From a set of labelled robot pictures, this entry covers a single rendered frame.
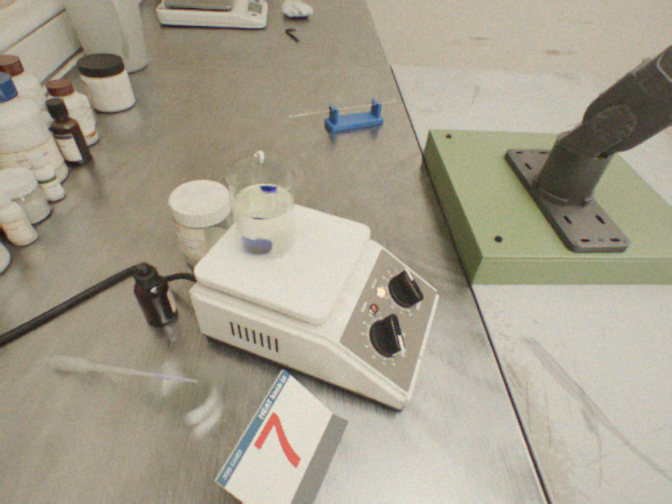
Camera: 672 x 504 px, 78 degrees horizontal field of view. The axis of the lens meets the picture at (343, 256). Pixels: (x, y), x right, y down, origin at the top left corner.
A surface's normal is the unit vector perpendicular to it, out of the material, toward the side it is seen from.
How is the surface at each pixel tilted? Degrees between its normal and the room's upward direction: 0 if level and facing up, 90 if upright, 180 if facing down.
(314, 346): 90
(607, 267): 90
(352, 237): 0
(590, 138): 90
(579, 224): 0
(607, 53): 90
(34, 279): 0
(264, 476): 40
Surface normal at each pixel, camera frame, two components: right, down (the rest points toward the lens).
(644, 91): -0.67, 0.48
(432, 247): 0.07, -0.71
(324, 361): -0.35, 0.64
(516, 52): 0.06, 0.70
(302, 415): 0.64, -0.33
